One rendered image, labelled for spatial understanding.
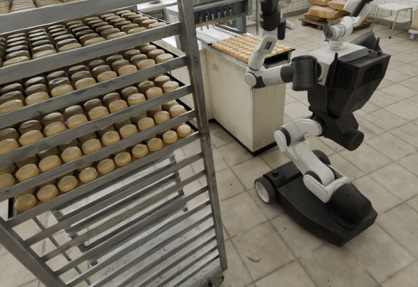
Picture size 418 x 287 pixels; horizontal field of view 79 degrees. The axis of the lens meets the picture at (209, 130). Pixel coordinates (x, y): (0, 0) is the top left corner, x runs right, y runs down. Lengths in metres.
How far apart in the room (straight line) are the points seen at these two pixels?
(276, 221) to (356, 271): 0.51
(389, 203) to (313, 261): 0.74
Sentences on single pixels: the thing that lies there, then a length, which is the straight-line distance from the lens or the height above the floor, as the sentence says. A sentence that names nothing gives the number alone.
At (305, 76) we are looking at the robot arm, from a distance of 1.22.
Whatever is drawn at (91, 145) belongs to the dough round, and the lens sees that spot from 0.81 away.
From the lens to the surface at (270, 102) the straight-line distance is 2.10.
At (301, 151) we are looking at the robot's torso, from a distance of 1.83.
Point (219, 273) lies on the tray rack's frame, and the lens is 1.59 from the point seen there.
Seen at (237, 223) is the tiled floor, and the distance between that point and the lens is 1.90.
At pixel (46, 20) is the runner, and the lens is 0.65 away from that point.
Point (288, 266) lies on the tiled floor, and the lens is 1.77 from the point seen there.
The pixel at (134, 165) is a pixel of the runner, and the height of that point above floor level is 1.05.
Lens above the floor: 1.58
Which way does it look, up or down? 36 degrees down
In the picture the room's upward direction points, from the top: 8 degrees counter-clockwise
